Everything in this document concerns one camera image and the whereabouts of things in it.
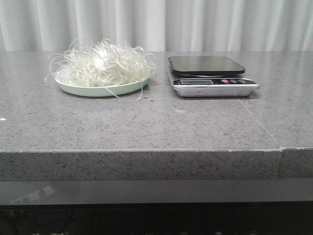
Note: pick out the white pleated curtain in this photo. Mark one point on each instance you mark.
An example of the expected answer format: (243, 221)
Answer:
(159, 25)

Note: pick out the white vermicelli noodle bundle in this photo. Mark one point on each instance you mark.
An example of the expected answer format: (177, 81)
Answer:
(102, 64)

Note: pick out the silver digital kitchen scale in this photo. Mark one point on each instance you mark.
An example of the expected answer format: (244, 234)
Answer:
(208, 76)

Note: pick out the pale green round plate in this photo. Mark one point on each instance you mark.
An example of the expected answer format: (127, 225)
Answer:
(100, 91)

